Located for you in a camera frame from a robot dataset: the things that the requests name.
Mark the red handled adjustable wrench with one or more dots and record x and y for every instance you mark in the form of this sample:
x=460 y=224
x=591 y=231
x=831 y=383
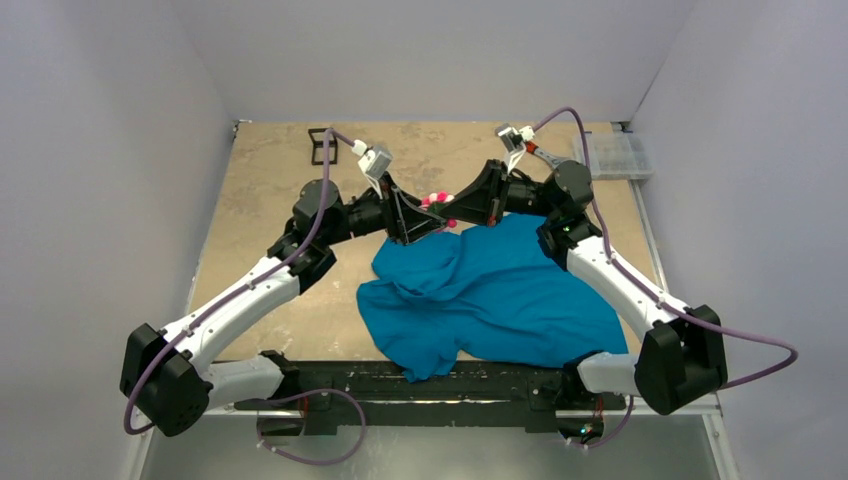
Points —
x=551 y=160

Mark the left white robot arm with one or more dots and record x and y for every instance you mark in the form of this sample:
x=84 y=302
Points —
x=170 y=375

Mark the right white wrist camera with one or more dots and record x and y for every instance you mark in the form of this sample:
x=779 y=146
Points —
x=515 y=143

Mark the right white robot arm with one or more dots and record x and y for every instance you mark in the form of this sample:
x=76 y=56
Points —
x=682 y=355

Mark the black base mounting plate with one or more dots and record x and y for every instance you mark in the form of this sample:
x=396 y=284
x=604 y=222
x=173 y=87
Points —
x=325 y=395

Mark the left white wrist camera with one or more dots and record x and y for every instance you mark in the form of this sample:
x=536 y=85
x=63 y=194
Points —
x=373 y=163

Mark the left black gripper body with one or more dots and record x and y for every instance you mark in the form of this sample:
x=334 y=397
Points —
x=391 y=214

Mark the clear plastic organizer box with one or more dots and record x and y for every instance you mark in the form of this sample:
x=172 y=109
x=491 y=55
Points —
x=618 y=155

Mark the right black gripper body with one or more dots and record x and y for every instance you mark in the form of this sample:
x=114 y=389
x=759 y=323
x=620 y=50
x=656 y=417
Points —
x=497 y=195

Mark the pink flower brooch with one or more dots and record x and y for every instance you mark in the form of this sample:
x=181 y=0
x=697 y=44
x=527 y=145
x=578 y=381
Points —
x=433 y=204

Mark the blue t-shirt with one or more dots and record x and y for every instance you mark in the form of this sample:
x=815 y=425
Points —
x=486 y=291

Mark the black wire frame stand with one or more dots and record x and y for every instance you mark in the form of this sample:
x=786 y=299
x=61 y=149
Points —
x=317 y=136

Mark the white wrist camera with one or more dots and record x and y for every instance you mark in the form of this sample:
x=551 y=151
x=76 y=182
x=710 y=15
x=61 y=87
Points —
x=373 y=163
x=515 y=143

